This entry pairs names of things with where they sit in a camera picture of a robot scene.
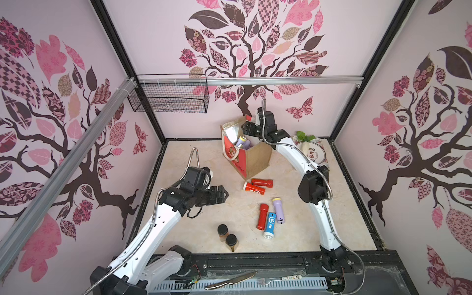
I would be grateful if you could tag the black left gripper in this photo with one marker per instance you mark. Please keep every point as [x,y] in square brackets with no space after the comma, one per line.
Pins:
[214,200]

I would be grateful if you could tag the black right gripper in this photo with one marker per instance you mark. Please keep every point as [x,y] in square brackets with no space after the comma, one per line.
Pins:
[252,128]

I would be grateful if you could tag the red flashlight silver head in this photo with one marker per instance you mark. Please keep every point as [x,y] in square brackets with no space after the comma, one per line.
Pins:
[252,188]

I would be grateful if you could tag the purple flashlight yellow head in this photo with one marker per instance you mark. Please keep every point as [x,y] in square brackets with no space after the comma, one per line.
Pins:
[247,145]

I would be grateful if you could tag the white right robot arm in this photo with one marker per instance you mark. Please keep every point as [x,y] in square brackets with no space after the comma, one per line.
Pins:
[314,188]

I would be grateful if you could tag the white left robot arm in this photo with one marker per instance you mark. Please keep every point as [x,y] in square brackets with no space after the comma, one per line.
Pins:
[133,272]

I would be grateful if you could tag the red and brown tote bag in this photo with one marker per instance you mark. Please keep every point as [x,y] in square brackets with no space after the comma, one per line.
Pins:
[247,163]

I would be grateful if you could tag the black cap jar rear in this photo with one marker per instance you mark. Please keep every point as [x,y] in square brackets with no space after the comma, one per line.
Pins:
[223,232]

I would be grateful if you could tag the black cap jar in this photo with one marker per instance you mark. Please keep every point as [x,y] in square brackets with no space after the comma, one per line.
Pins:
[223,232]
[232,242]

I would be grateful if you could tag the floral plate with radish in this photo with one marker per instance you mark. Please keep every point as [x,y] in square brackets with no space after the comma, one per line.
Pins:
[311,146]

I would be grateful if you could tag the red flashlight top right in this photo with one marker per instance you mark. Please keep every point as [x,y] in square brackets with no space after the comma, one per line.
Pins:
[267,183]

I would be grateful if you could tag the black cap jar front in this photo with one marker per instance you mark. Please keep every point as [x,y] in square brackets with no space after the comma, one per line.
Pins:
[232,242]

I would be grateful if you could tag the purple flashlight right inner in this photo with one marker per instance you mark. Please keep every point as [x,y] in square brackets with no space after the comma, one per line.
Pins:
[277,203]

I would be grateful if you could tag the red flashlight upright row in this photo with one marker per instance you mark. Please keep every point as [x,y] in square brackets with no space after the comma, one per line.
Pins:
[263,213]

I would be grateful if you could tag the blue flashlight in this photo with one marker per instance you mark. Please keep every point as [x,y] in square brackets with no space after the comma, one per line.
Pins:
[270,226]

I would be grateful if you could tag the silver fork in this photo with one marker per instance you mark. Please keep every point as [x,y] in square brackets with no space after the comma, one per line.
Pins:
[267,281]

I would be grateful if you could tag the aluminium rail back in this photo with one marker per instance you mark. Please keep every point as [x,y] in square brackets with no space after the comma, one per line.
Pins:
[252,81]

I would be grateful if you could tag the aluminium rail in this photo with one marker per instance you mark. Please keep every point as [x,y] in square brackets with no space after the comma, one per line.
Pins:
[252,81]
[27,223]

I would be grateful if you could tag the wooden handled knife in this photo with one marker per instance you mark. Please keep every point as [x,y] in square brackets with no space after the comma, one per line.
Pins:
[231,282]

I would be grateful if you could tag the black wire basket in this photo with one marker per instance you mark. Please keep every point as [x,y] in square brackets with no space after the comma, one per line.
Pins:
[171,93]

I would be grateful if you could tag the white cable duct strip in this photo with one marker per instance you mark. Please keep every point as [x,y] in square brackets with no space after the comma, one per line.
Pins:
[186,286]

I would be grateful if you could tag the aluminium rail left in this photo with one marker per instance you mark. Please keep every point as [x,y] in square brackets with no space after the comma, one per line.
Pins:
[27,223]

